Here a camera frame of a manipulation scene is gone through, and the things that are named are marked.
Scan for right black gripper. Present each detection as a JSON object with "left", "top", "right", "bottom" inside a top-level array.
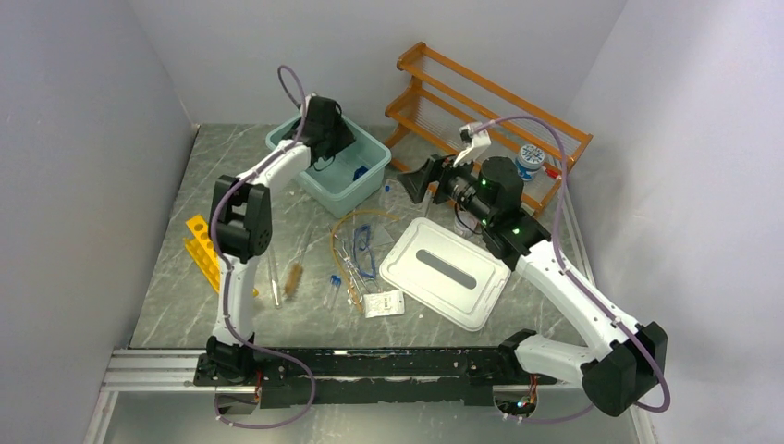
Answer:
[{"left": 397, "top": 147, "right": 494, "bottom": 227}]

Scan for blue item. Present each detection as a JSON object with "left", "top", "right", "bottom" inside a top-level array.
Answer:
[{"left": 352, "top": 166, "right": 369, "bottom": 181}]

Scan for blue capped tube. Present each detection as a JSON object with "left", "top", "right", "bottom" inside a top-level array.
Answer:
[{"left": 323, "top": 275, "right": 342, "bottom": 310}]

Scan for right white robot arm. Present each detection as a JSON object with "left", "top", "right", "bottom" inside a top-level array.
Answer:
[{"left": 397, "top": 155, "right": 671, "bottom": 417}]

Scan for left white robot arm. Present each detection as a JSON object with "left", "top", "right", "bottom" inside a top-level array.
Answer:
[{"left": 205, "top": 93, "right": 355, "bottom": 385}]

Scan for light green plastic bin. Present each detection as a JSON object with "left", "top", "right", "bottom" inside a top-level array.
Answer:
[{"left": 259, "top": 118, "right": 391, "bottom": 217}]

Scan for clear plastic funnel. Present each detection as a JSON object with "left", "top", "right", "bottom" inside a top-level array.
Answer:
[{"left": 368, "top": 223, "right": 395, "bottom": 248}]

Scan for orange wooden shelf rack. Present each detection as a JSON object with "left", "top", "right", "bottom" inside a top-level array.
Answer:
[{"left": 385, "top": 42, "right": 593, "bottom": 216}]

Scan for blue safety glasses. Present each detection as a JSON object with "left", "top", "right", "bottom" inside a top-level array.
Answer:
[{"left": 352, "top": 224, "right": 377, "bottom": 279}]

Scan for white plastic bin lid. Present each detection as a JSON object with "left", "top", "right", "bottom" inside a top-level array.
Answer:
[{"left": 379, "top": 217, "right": 511, "bottom": 332}]

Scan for blue white lidded jar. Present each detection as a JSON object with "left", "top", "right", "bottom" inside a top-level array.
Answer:
[{"left": 514, "top": 144, "right": 545, "bottom": 181}]

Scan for yellow rubber tubing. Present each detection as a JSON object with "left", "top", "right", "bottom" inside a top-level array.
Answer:
[{"left": 327, "top": 209, "right": 400, "bottom": 315}]

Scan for metal crucible tongs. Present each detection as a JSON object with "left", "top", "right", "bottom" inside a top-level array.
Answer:
[{"left": 333, "top": 235, "right": 373, "bottom": 312}]

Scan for small white plastic bag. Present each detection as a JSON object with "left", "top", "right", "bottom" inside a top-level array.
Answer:
[{"left": 363, "top": 290, "right": 405, "bottom": 319}]

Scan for brown test tube brush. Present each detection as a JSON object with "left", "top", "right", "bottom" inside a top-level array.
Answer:
[{"left": 284, "top": 228, "right": 313, "bottom": 300}]

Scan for clear glass test tube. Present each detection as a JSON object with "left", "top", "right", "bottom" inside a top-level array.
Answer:
[{"left": 267, "top": 246, "right": 282, "bottom": 309}]

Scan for yellow test tube rack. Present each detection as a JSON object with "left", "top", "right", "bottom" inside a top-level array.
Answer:
[{"left": 183, "top": 215, "right": 220, "bottom": 293}]

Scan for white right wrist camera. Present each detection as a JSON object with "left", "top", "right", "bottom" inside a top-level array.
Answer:
[{"left": 453, "top": 122, "right": 492, "bottom": 167}]

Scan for black mounting rail base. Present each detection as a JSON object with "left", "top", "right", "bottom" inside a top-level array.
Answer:
[{"left": 192, "top": 344, "right": 555, "bottom": 409}]

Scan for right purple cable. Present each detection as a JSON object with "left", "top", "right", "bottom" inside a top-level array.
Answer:
[{"left": 472, "top": 115, "right": 672, "bottom": 426}]

